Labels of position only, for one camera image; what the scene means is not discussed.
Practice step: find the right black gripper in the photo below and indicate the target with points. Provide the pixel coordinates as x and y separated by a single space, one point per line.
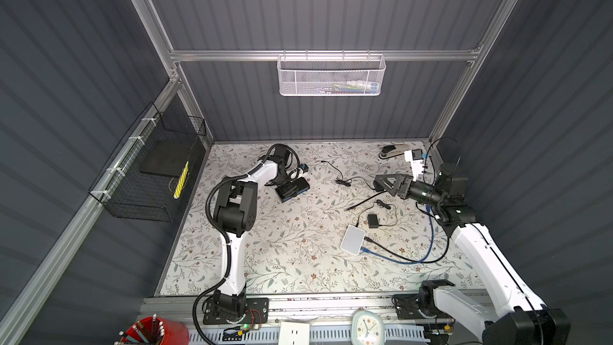
403 184

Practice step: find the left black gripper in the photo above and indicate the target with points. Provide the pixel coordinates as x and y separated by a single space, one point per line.
291 187

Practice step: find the black network switch box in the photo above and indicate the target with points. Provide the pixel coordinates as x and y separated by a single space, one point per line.
292 189

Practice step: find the black power adapter with cable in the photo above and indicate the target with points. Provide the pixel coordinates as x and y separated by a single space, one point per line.
380 215

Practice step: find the white network switch box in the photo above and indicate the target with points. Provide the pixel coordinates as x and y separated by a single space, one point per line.
353 240

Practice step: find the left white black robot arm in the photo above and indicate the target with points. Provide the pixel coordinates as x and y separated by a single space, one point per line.
231 208

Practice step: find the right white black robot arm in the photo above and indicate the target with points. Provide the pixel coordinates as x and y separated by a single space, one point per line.
518 315

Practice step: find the black white stapler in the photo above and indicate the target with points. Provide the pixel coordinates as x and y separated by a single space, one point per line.
389 151

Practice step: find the floral patterned table mat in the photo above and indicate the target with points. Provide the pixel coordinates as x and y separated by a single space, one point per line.
294 247

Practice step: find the yellow marker in basket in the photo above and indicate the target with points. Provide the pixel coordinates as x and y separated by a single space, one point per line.
181 182

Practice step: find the black pad in basket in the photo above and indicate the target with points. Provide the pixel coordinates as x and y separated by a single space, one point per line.
166 159

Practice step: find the white analog clock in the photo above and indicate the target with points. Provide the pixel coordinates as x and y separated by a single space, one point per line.
367 328

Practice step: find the red pencil cup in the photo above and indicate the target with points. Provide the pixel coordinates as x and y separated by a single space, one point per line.
155 330

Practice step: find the white wire mesh basket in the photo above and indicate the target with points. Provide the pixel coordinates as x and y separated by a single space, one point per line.
333 75

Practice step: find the black wire wall basket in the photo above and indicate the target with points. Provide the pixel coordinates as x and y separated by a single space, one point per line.
126 193

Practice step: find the white wall power socket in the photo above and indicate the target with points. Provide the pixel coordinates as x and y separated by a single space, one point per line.
294 333

